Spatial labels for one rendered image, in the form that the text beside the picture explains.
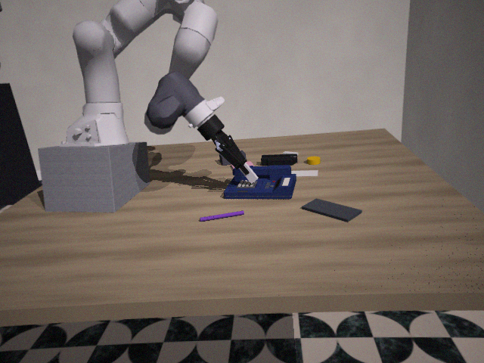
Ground purple thin rod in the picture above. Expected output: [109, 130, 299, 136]
[200, 211, 244, 222]

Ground dark blue telephone handset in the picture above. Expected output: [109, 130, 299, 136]
[232, 165, 291, 176]

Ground yellow short cylinder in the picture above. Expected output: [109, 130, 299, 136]
[307, 157, 321, 165]

